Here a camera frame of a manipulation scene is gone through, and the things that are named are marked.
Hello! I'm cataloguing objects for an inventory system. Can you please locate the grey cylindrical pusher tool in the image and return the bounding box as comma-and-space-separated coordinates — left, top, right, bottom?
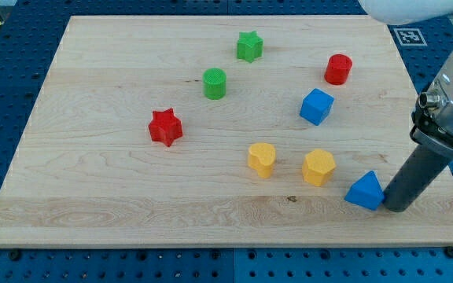
383, 145, 451, 212

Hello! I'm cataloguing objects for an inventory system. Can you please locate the blue triangle block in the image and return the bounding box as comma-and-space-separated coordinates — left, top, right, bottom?
344, 171, 385, 211

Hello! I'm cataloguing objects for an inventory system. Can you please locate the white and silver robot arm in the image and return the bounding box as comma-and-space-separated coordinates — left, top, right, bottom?
359, 0, 453, 212

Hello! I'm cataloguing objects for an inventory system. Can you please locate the yellow hexagon block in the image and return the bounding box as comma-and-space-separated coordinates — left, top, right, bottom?
302, 149, 337, 186

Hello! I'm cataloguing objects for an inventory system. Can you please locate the blue cube block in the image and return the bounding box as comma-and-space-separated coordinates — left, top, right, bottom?
300, 88, 334, 126

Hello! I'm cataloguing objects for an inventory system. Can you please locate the black and white fiducial tag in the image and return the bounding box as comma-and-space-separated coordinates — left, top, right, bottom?
393, 28, 427, 46

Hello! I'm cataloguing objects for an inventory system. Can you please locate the red cylinder block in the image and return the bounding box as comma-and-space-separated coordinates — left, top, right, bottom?
324, 53, 353, 85

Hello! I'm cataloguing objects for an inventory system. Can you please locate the yellow heart block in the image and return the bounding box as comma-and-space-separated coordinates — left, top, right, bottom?
248, 142, 277, 178

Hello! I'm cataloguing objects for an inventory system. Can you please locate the green star block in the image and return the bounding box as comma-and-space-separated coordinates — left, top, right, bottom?
237, 31, 263, 63

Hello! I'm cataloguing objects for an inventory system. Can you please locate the green cylinder block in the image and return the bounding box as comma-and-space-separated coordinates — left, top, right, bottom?
202, 68, 227, 100

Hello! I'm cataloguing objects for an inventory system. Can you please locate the red star block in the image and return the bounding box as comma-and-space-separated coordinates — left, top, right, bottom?
148, 108, 182, 147

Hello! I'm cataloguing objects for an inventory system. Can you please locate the wooden board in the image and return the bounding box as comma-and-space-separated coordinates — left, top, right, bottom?
0, 16, 453, 248

